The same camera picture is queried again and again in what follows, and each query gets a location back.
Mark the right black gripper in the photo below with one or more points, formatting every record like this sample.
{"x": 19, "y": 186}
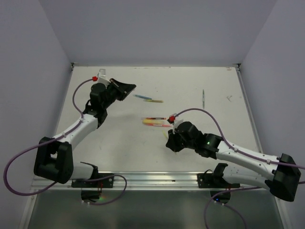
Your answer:
{"x": 171, "y": 143}

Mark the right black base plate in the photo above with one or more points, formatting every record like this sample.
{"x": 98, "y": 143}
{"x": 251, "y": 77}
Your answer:
{"x": 207, "y": 180}

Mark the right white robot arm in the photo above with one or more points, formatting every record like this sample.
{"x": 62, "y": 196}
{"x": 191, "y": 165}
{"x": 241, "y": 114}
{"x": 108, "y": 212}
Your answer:
{"x": 238, "y": 166}

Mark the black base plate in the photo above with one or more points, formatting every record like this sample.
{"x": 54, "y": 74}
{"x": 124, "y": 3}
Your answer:
{"x": 97, "y": 180}
{"x": 207, "y": 180}

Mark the yellow gold highlighter pen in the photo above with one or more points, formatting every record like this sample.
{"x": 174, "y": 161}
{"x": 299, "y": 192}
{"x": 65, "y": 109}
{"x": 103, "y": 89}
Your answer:
{"x": 153, "y": 101}

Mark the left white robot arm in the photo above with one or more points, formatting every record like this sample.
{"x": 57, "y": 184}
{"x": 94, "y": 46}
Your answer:
{"x": 54, "y": 158}

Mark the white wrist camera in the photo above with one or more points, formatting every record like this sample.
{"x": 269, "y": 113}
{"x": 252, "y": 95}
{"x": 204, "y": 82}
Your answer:
{"x": 176, "y": 123}
{"x": 102, "y": 77}

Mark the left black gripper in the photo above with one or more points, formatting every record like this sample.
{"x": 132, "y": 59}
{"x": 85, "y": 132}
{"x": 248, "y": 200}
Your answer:
{"x": 126, "y": 89}

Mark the blue highlighter pen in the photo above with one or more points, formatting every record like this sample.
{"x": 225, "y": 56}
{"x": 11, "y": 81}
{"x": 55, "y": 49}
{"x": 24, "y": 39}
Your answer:
{"x": 142, "y": 97}

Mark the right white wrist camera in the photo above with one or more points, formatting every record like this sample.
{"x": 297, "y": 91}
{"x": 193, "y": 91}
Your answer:
{"x": 176, "y": 123}

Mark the yellow thin pen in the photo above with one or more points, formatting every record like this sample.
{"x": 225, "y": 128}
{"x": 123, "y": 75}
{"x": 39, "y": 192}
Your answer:
{"x": 165, "y": 134}

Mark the fat yellow highlighter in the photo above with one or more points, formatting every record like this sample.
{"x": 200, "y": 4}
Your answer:
{"x": 152, "y": 122}

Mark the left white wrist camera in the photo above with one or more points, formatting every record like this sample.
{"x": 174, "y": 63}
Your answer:
{"x": 102, "y": 77}

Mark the aluminium front rail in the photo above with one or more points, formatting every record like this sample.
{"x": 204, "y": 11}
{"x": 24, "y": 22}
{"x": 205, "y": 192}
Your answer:
{"x": 183, "y": 180}

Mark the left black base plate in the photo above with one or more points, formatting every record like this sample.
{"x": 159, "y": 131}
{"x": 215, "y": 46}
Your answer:
{"x": 97, "y": 180}

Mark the dark red pen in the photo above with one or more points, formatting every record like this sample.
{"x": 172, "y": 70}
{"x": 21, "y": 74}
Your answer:
{"x": 154, "y": 118}

